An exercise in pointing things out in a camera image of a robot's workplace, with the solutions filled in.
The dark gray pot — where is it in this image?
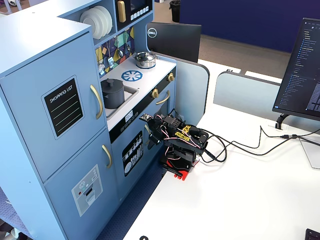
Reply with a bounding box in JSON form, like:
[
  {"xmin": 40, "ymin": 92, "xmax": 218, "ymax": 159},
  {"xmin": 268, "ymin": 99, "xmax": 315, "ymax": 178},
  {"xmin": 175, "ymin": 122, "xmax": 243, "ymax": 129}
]
[{"xmin": 101, "ymin": 84, "xmax": 126, "ymax": 110}]

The stainless steel toy pot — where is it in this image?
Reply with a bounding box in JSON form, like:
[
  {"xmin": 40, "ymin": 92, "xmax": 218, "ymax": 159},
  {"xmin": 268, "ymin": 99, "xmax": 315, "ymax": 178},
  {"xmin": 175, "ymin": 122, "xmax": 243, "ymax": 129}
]
[{"xmin": 135, "ymin": 56, "xmax": 157, "ymax": 70}]

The short gold fridge handle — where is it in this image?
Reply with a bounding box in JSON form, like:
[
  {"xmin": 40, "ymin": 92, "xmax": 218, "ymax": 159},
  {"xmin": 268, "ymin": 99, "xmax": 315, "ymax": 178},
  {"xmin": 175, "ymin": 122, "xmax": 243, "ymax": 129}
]
[{"xmin": 101, "ymin": 144, "xmax": 113, "ymax": 169}]

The gold microwave handle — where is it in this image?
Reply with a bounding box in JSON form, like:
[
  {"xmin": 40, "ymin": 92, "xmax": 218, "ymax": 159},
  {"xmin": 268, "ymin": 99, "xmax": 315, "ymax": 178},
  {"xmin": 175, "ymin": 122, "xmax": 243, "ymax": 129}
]
[{"xmin": 117, "ymin": 0, "xmax": 127, "ymax": 24}]

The long gold fridge handle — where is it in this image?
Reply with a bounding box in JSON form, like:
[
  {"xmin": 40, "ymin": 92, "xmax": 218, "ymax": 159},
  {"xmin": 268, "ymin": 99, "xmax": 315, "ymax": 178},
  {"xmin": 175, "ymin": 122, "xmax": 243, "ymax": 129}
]
[{"xmin": 89, "ymin": 84, "xmax": 104, "ymax": 121}]

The metal toy spoon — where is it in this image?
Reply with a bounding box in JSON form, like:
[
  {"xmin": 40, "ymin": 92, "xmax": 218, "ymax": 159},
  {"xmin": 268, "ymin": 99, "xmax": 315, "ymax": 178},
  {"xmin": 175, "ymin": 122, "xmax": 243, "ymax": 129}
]
[{"xmin": 115, "ymin": 36, "xmax": 124, "ymax": 59}]

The monitor with dark code screen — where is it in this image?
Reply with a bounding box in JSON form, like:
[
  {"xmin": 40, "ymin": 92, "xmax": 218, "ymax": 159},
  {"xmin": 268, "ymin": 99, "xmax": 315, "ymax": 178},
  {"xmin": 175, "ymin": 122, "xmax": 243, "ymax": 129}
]
[{"xmin": 271, "ymin": 17, "xmax": 320, "ymax": 122}]

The metal toy slotted spatula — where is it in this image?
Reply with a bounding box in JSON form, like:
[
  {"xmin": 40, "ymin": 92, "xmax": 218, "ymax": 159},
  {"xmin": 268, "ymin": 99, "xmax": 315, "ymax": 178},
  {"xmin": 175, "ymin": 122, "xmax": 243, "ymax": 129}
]
[{"xmin": 106, "ymin": 41, "xmax": 116, "ymax": 70}]

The black Dell monitor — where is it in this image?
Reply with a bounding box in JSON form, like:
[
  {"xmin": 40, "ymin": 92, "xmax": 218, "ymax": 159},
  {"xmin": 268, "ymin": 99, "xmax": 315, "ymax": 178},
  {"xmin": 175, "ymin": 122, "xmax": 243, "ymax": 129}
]
[{"xmin": 145, "ymin": 21, "xmax": 202, "ymax": 64}]

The white toy plate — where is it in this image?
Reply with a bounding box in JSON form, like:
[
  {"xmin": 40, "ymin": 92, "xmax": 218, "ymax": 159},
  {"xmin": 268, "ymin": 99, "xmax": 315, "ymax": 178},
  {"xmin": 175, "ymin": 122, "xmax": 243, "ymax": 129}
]
[
  {"xmin": 87, "ymin": 7, "xmax": 109, "ymax": 37},
  {"xmin": 79, "ymin": 9, "xmax": 104, "ymax": 41},
  {"xmin": 96, "ymin": 5, "xmax": 114, "ymax": 35}
]

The blue toy kitchen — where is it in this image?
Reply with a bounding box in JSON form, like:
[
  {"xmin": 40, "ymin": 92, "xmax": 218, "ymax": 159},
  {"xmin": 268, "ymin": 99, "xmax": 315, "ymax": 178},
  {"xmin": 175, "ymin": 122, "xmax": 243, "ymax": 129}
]
[{"xmin": 0, "ymin": 0, "xmax": 178, "ymax": 240}]

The black cable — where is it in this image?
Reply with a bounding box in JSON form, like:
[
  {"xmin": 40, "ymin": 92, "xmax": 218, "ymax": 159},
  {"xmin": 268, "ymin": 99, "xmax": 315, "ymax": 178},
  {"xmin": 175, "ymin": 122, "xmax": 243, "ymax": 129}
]
[
  {"xmin": 199, "ymin": 134, "xmax": 320, "ymax": 164},
  {"xmin": 203, "ymin": 125, "xmax": 320, "ymax": 151}
]

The stainless steel pot lid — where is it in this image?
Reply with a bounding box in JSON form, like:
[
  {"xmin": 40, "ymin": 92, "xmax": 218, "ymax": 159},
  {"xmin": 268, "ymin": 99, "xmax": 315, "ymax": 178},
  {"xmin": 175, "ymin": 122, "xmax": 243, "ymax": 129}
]
[{"xmin": 132, "ymin": 51, "xmax": 156, "ymax": 63}]

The black trash bin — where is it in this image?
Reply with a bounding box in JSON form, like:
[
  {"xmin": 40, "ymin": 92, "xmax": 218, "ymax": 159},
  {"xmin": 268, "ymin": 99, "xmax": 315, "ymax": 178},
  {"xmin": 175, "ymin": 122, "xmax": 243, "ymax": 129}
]
[{"xmin": 169, "ymin": 0, "xmax": 181, "ymax": 23}]

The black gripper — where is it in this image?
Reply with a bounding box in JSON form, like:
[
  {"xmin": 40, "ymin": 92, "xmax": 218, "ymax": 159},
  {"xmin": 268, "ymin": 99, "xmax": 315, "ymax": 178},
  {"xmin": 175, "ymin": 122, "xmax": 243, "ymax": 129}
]
[{"xmin": 147, "ymin": 114, "xmax": 181, "ymax": 151}]

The silver monitor base plate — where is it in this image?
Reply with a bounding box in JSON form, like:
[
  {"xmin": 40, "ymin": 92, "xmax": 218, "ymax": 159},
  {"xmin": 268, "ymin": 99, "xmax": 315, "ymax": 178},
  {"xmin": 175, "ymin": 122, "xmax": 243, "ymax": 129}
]
[{"xmin": 298, "ymin": 136, "xmax": 320, "ymax": 170}]

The chrome toy serving utensil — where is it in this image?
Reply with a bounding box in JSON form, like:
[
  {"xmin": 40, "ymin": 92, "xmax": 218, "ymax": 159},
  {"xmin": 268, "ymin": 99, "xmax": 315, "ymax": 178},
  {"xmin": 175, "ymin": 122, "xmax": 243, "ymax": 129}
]
[{"xmin": 124, "ymin": 30, "xmax": 132, "ymax": 53}]

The black keyboard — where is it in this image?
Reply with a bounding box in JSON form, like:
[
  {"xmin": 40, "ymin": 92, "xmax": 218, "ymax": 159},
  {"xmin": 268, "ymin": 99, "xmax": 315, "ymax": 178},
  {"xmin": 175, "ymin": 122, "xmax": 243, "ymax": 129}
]
[{"xmin": 305, "ymin": 227, "xmax": 320, "ymax": 240}]

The white toy sink basin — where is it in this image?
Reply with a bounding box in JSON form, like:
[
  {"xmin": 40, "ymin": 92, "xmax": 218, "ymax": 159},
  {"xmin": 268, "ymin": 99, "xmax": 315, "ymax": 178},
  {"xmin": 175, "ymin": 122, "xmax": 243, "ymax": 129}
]
[{"xmin": 103, "ymin": 85, "xmax": 140, "ymax": 119}]

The dark blue office partition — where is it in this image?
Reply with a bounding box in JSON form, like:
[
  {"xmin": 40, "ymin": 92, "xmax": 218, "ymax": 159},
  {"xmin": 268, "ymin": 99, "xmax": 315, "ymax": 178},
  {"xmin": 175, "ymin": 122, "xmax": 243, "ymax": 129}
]
[{"xmin": 179, "ymin": 0, "xmax": 320, "ymax": 54}]

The gray desk divider panel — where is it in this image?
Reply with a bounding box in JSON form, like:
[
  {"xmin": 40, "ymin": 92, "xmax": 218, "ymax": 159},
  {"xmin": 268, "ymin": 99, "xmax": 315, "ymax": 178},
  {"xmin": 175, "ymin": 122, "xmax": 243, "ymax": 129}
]
[
  {"xmin": 149, "ymin": 50, "xmax": 211, "ymax": 126},
  {"xmin": 212, "ymin": 70, "xmax": 320, "ymax": 131}
]

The gold oven door handle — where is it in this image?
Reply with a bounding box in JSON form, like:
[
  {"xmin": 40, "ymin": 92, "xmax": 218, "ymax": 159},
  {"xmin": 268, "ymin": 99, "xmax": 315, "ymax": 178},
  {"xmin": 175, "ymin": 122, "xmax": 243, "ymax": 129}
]
[{"xmin": 155, "ymin": 90, "xmax": 171, "ymax": 106}]

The black toy microwave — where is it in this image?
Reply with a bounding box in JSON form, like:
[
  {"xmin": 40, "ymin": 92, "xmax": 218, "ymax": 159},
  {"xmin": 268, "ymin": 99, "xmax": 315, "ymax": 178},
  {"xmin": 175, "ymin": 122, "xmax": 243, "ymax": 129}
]
[{"xmin": 115, "ymin": 0, "xmax": 154, "ymax": 32}]

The red robot base clamp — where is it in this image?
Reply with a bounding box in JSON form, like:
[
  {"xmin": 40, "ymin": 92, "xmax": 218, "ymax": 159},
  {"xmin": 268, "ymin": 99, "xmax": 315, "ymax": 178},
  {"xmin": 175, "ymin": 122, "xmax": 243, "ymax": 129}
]
[{"xmin": 159, "ymin": 154, "xmax": 200, "ymax": 182}]

